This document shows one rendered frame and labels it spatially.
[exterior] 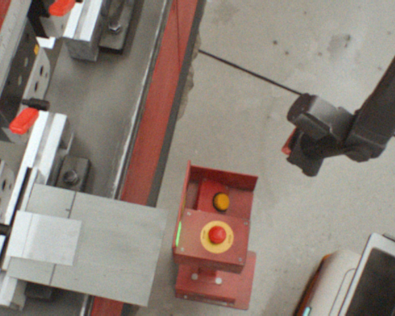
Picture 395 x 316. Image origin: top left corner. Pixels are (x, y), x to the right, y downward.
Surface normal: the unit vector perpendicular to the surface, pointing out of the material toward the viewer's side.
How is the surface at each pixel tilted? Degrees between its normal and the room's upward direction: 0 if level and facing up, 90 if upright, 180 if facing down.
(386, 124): 82
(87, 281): 0
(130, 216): 0
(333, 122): 27
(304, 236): 0
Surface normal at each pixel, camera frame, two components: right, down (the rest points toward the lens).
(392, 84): -0.48, 0.82
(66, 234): 0.00, -0.34
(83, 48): -0.21, 0.92
